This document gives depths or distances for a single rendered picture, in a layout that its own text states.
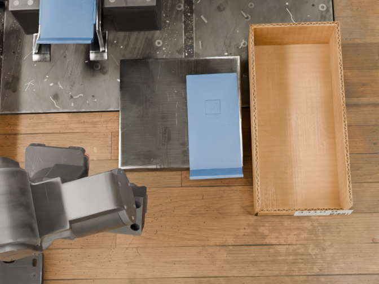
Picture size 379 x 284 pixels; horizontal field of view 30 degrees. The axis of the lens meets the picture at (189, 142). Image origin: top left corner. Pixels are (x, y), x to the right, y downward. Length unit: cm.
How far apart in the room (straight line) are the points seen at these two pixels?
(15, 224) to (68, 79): 44
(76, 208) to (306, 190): 40
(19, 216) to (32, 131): 41
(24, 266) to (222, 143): 31
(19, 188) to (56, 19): 38
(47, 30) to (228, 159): 30
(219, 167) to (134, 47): 22
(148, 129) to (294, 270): 27
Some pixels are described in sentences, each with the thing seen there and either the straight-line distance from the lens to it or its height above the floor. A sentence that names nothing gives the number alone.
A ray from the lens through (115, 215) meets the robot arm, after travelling 68.
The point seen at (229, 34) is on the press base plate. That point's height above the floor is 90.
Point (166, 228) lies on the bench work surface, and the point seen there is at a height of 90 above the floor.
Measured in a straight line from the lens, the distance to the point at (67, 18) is 97.
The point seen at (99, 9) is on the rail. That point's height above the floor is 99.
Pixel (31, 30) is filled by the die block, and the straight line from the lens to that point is 106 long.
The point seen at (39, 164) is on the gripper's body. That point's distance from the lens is 79.
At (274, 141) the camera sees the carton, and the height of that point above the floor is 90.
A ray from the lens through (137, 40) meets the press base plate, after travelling 104.
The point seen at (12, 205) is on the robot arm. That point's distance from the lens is 63.
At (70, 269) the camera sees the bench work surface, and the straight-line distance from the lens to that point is 98.
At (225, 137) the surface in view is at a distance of 96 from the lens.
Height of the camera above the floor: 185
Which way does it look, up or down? 75 degrees down
